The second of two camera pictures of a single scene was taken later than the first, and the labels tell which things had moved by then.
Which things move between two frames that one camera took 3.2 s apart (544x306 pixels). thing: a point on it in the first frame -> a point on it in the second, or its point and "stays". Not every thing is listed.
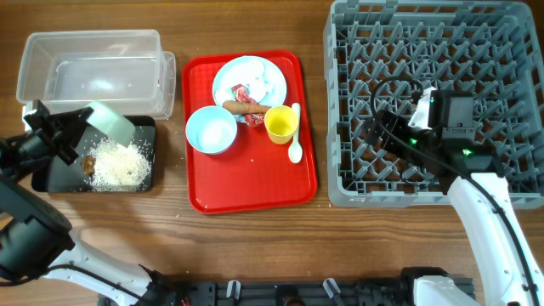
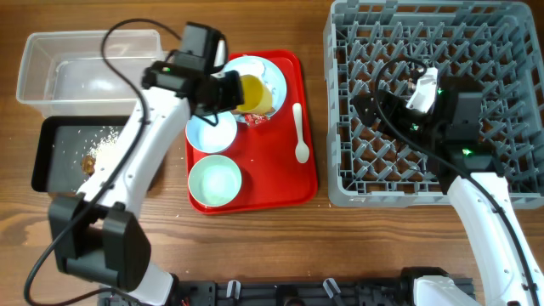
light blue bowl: [211, 129] stays
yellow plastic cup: [280, 122] -> [257, 98]
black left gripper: [65, 132] -> [237, 98]
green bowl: [112, 122] -> [214, 180]
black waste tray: [55, 175] stays
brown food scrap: [88, 163] stays
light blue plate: [263, 79] stays
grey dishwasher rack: [493, 48] stays
